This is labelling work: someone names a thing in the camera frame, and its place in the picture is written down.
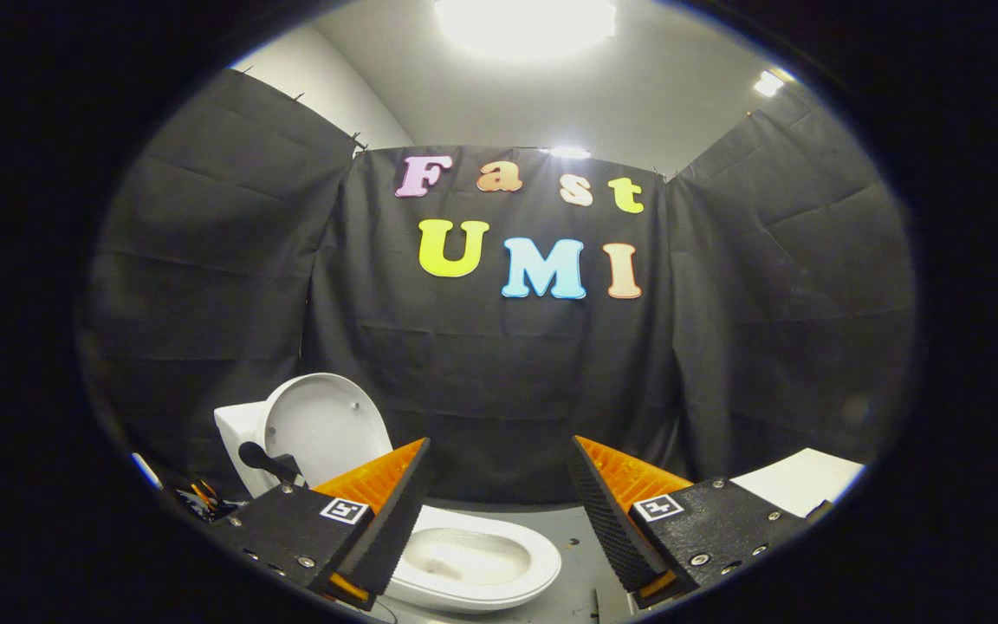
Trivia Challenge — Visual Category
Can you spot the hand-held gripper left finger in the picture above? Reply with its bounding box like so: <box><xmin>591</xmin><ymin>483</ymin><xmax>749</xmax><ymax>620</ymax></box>
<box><xmin>203</xmin><ymin>438</ymin><xmax>432</xmax><ymax>609</ymax></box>

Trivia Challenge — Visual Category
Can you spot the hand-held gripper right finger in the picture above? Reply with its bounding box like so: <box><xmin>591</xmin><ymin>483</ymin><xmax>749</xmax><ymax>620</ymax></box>
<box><xmin>568</xmin><ymin>435</ymin><xmax>812</xmax><ymax>609</ymax></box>

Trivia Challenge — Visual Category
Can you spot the white toilet lid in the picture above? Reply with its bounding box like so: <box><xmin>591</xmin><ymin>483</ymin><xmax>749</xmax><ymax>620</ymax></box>
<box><xmin>258</xmin><ymin>373</ymin><xmax>393</xmax><ymax>488</ymax></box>

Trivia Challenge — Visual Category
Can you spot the white toilet seat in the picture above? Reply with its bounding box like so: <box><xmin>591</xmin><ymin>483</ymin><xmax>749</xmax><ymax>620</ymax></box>
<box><xmin>382</xmin><ymin>505</ymin><xmax>563</xmax><ymax>608</ymax></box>

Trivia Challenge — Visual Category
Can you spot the white ceramic toilet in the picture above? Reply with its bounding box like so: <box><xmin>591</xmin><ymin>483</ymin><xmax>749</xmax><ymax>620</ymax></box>
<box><xmin>214</xmin><ymin>401</ymin><xmax>562</xmax><ymax>614</ymax></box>

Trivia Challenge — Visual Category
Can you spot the black backdrop cloth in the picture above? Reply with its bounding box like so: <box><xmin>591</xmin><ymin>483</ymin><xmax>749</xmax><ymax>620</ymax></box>
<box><xmin>83</xmin><ymin>69</ymin><xmax>917</xmax><ymax>508</ymax></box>

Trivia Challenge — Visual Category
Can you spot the white drawer cabinet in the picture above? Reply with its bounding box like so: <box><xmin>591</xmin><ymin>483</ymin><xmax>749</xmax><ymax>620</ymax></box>
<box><xmin>729</xmin><ymin>447</ymin><xmax>865</xmax><ymax>519</ymax></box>

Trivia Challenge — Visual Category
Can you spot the white pen-shaped object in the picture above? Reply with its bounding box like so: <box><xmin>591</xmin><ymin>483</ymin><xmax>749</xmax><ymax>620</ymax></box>
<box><xmin>131</xmin><ymin>451</ymin><xmax>165</xmax><ymax>491</ymax></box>

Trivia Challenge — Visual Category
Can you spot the tangle of cables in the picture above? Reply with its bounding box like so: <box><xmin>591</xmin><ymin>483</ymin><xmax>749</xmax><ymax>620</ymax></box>
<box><xmin>172</xmin><ymin>478</ymin><xmax>247</xmax><ymax>523</ymax></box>

